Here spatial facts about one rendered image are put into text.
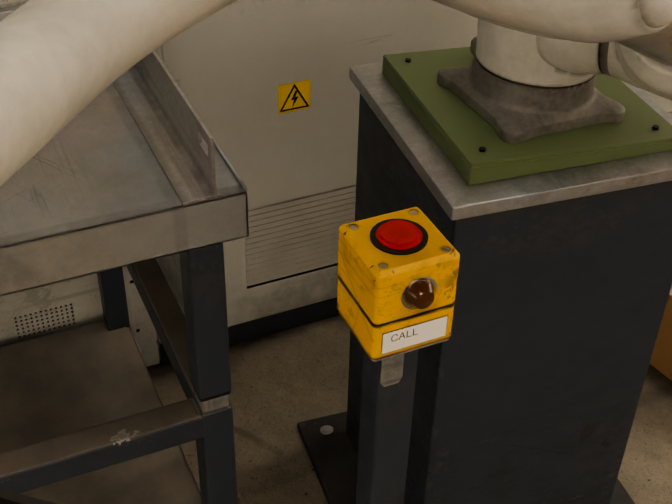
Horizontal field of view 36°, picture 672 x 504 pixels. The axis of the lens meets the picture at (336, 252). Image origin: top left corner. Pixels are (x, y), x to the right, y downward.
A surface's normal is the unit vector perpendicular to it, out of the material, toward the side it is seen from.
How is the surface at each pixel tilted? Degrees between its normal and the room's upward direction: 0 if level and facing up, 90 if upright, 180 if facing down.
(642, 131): 2
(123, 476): 0
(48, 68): 57
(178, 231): 90
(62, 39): 44
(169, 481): 0
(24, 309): 90
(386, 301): 90
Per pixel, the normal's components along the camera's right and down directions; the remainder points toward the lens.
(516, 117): -0.03, -0.64
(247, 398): 0.02, -0.79
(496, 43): -0.78, 0.36
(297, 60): 0.41, 0.56
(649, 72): -0.71, 0.64
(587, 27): -0.19, 0.95
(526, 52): -0.41, 0.56
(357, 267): -0.91, 0.23
